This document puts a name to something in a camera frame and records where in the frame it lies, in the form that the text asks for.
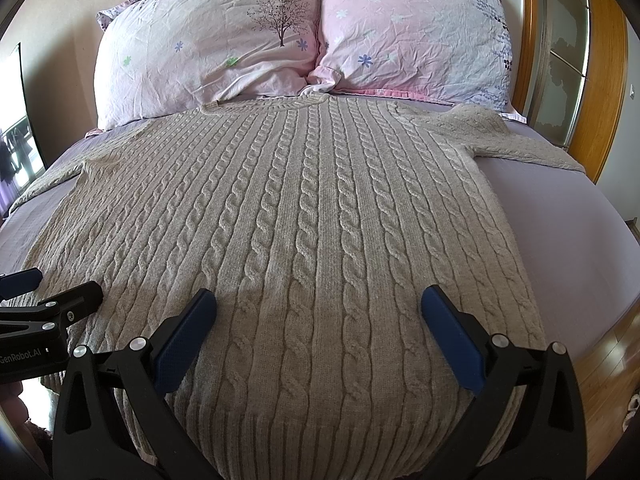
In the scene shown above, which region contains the window with dark frame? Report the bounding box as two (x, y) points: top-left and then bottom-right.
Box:
(0, 44), (44, 217)

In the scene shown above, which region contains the beige cable knit sweater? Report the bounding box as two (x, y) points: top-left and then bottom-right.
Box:
(1, 94), (576, 479)

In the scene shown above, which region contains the lavender bed sheet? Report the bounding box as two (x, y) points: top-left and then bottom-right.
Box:
(1, 96), (639, 374)

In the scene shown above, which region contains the wooden framed glass door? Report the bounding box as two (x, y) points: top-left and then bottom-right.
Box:
(512, 0), (628, 181)

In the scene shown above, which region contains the pink tree print pillow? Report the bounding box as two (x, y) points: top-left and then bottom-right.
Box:
(93, 0), (320, 130)

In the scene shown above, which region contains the pink floral pillow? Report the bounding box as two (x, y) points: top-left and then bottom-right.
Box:
(307, 0), (513, 114)

